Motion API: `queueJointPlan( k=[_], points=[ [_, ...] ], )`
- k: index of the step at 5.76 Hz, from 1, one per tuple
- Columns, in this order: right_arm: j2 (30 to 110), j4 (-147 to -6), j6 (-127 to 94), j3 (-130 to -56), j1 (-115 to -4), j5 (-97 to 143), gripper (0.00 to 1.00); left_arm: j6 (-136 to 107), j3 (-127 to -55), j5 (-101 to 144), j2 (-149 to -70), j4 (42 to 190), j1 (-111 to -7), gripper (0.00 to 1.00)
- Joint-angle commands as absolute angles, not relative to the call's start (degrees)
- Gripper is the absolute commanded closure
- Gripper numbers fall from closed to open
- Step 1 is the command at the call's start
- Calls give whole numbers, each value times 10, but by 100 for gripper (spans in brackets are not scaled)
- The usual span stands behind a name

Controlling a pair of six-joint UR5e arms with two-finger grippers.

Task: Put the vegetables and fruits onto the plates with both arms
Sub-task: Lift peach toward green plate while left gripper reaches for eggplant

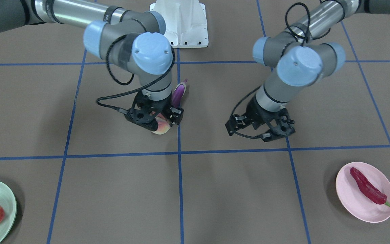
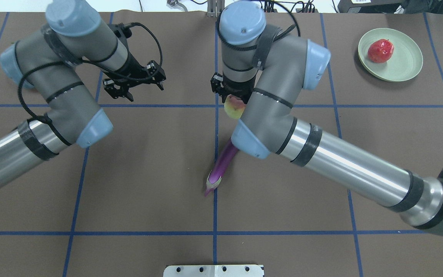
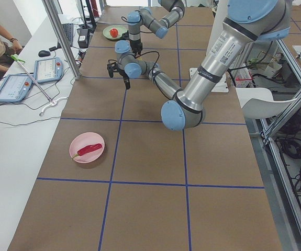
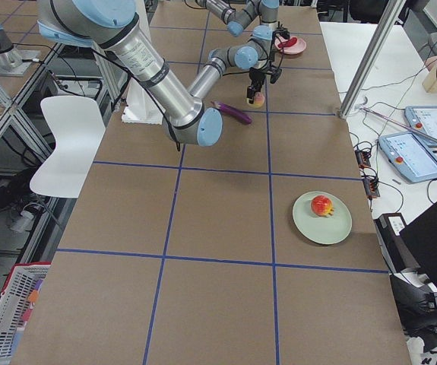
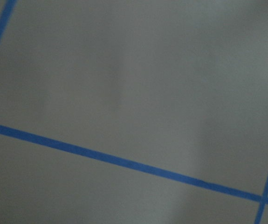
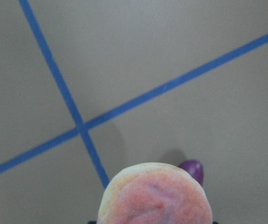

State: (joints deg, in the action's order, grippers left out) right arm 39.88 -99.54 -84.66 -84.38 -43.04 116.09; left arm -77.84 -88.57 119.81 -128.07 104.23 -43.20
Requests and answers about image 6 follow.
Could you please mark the purple eggplant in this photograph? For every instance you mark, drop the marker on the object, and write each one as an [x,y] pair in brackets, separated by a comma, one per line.
[195,169]

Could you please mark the peach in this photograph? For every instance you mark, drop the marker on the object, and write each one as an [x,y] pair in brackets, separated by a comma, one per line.
[154,193]

